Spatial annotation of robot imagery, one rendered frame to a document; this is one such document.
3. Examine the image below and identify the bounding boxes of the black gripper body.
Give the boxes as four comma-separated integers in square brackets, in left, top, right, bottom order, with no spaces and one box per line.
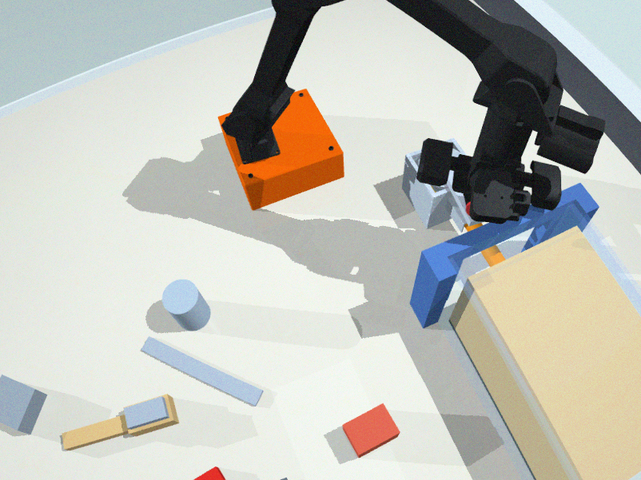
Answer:
[416,130,561,210]

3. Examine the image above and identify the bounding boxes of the light blue flat bar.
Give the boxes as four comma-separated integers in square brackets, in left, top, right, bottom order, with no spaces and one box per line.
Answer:
[141,337,263,406]

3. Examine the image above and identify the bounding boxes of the light blue cylinder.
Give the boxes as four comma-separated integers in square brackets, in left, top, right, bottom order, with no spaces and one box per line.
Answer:
[162,280,211,331]

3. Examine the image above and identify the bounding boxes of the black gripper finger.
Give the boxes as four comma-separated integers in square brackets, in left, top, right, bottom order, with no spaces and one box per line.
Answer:
[452,182,472,206]

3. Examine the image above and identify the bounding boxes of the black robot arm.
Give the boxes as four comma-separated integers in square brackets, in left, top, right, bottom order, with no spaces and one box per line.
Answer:
[221,0,606,224]

